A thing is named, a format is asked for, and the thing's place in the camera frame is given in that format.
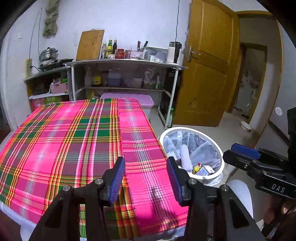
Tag storage box with purple lid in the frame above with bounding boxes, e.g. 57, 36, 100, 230
100, 93, 154, 122

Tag white plastic waste bin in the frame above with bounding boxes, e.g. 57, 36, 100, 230
159, 127, 225, 186

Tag wooden cutting board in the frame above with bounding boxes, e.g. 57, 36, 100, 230
76, 29, 105, 61

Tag white and black kettle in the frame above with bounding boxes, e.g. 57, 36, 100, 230
166, 42, 183, 64

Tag black bottle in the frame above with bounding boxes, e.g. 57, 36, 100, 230
167, 71, 176, 91

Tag black induction cooker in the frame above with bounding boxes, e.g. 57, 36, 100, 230
38, 59, 74, 71

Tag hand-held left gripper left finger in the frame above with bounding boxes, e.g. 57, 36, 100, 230
29, 157, 126, 241

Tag green hanging cloth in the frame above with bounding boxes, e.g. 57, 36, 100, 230
43, 0, 61, 37

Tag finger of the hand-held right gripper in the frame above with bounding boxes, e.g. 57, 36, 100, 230
231, 143, 288, 166
223, 149, 264, 184

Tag yellow wooden door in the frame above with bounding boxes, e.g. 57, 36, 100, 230
172, 0, 240, 128

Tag white printed carton box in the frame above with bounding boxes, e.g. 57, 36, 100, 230
199, 165, 215, 176

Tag person's right hand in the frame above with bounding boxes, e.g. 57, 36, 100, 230
262, 193, 296, 237

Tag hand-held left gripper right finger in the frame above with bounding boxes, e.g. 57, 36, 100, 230
166, 156, 265, 241

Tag white plastic bottle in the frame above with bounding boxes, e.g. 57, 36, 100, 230
84, 67, 93, 87

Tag pink green plaid tablecloth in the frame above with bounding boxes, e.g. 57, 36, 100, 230
0, 98, 189, 239

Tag person's grey trouser leg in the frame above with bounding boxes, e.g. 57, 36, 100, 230
225, 179, 253, 220

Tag steel steamer pot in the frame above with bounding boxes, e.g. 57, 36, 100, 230
38, 47, 59, 62

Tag metal kitchen shelf unit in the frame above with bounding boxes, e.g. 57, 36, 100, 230
63, 59, 189, 130

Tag blue plastic jug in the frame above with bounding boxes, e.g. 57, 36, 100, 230
107, 69, 122, 87

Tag large yellow label oil bottle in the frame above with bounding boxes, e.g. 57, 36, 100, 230
92, 71, 102, 87

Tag translucent white bin liner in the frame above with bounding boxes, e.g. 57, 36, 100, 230
163, 130, 223, 186

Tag pink plastic basket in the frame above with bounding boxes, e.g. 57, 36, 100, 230
50, 82, 68, 94

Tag metal door handle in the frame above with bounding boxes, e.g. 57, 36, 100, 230
186, 46, 201, 62

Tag grey wall cable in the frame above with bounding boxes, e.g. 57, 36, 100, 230
29, 8, 43, 59

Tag clear plastic storage container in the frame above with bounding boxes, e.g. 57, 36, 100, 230
146, 47, 168, 62

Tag black wall cable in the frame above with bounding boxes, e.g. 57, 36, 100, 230
174, 0, 180, 42

